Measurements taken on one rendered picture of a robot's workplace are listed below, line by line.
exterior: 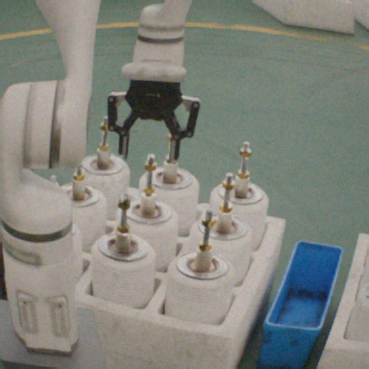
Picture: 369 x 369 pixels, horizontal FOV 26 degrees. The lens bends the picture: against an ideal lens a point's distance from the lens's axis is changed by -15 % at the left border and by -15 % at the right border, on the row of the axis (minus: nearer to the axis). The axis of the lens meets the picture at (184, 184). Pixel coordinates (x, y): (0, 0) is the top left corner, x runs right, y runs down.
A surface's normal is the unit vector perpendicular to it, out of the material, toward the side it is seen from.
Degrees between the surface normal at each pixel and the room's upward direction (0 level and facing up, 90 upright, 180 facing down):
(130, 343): 90
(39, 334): 90
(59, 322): 90
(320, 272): 88
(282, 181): 0
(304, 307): 0
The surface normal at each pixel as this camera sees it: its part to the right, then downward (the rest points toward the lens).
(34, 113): 0.13, -0.18
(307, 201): 0.08, -0.88
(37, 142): 0.10, 0.47
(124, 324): -0.27, 0.42
